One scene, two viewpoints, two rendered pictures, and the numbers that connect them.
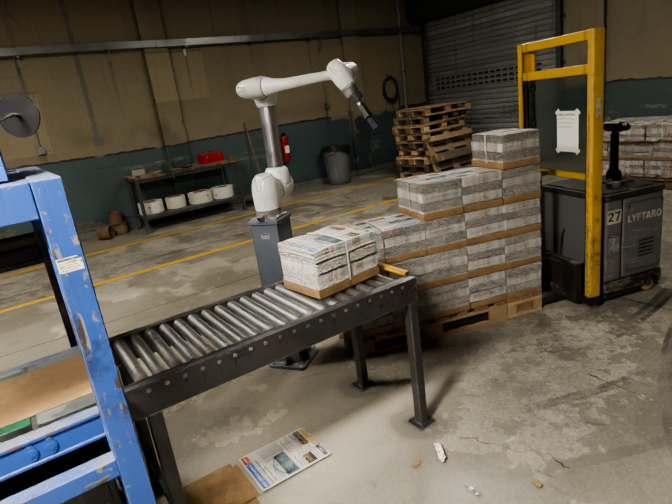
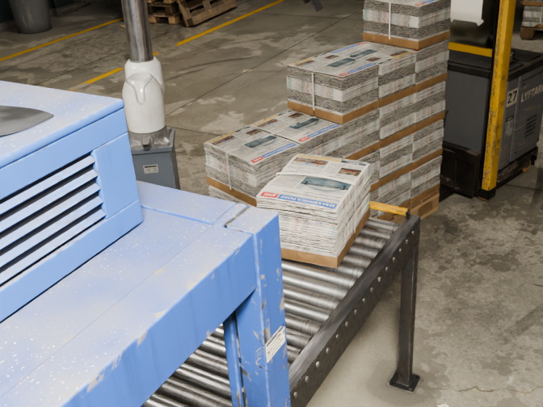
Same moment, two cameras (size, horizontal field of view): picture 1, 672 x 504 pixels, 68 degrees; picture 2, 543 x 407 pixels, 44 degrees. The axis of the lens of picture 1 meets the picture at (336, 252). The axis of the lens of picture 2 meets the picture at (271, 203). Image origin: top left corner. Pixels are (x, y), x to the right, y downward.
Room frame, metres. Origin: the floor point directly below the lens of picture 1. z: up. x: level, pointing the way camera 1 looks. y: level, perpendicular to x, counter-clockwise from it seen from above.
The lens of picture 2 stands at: (0.52, 1.10, 2.05)
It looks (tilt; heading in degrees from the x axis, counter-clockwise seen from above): 28 degrees down; 334
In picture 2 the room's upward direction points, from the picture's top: 4 degrees counter-clockwise
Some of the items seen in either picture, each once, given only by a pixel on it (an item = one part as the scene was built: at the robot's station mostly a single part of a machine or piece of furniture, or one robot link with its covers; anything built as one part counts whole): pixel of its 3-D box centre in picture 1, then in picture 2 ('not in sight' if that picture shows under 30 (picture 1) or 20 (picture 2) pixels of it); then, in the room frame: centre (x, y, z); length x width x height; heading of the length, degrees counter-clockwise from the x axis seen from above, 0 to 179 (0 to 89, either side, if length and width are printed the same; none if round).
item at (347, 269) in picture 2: (312, 295); (305, 260); (2.24, 0.14, 0.77); 0.47 x 0.05 x 0.05; 32
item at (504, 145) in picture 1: (506, 222); (403, 111); (3.46, -1.24, 0.65); 0.39 x 0.30 x 1.29; 15
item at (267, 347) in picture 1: (293, 336); (339, 330); (1.89, 0.22, 0.74); 1.34 x 0.05 x 0.12; 122
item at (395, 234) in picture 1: (417, 274); (317, 189); (3.28, -0.54, 0.42); 1.17 x 0.39 x 0.83; 105
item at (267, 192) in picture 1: (265, 191); (143, 100); (3.10, 0.38, 1.17); 0.18 x 0.16 x 0.22; 159
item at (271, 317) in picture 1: (264, 313); (267, 300); (2.10, 0.36, 0.77); 0.47 x 0.05 x 0.05; 32
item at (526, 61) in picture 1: (528, 163); not in sight; (3.89, -1.58, 0.97); 0.09 x 0.09 x 1.75; 15
